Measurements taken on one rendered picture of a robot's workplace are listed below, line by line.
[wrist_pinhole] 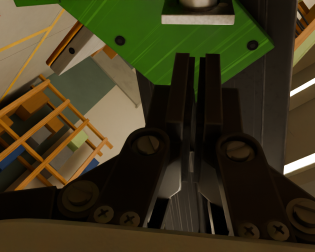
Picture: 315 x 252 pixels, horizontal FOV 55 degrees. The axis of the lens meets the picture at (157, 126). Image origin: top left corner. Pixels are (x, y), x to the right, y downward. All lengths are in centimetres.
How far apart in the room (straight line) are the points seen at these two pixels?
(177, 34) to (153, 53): 3
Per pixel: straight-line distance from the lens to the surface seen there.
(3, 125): 599
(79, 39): 46
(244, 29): 29
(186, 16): 24
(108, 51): 722
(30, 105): 652
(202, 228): 44
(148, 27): 29
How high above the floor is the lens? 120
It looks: 11 degrees up
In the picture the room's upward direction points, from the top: 137 degrees clockwise
